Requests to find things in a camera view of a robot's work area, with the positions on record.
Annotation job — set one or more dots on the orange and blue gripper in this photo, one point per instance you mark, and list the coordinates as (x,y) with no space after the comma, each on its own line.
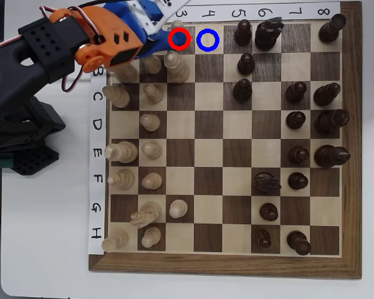
(158,43)

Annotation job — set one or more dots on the light wooden pawn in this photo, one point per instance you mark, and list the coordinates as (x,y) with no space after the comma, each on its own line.
(177,25)
(153,93)
(177,208)
(151,180)
(151,150)
(152,65)
(150,237)
(149,122)

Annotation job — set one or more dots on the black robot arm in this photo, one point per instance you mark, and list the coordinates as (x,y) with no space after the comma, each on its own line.
(50,40)

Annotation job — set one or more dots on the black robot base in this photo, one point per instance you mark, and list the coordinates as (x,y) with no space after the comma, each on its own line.
(34,162)

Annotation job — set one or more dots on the white paper strip with numbers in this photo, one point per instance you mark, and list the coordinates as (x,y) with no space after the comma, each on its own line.
(224,14)

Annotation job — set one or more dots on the light wooden knight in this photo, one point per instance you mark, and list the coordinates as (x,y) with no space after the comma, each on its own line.
(126,74)
(148,213)

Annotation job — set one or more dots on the dark wooden pawn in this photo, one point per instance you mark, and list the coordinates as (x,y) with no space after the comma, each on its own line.
(242,91)
(268,212)
(297,181)
(298,155)
(243,34)
(295,92)
(245,63)
(295,120)

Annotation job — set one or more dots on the light wooden bishop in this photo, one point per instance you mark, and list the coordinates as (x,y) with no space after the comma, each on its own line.
(123,179)
(118,96)

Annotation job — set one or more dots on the dark wooden knight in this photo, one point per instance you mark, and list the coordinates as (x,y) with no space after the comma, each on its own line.
(265,183)
(266,35)

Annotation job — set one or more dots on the light wooden king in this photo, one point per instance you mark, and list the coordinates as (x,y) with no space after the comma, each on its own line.
(123,152)

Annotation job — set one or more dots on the white paper strip with letters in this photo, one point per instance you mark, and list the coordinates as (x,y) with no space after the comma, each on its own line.
(96,140)

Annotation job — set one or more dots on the dark wooden rook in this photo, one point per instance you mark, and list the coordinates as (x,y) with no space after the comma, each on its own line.
(330,29)
(298,243)

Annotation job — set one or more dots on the dark wooden bishop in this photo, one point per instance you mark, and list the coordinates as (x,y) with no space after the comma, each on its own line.
(326,94)

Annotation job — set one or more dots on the dark wooden queen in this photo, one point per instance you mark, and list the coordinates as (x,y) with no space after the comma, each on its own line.
(330,121)

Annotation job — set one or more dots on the dark wooden king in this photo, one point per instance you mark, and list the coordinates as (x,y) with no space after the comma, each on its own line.
(330,156)

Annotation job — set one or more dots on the light wooden rook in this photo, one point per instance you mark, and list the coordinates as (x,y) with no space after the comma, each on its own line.
(115,241)

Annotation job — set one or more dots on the dark green clamp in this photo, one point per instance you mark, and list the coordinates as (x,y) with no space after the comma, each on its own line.
(0,162)

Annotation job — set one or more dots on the black pawn at H6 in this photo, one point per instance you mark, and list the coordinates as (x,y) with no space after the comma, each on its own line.
(261,239)

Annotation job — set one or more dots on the wooden chessboard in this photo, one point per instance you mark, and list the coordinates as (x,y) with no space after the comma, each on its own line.
(205,264)

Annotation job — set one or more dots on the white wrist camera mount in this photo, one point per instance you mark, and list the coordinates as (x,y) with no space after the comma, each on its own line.
(165,12)

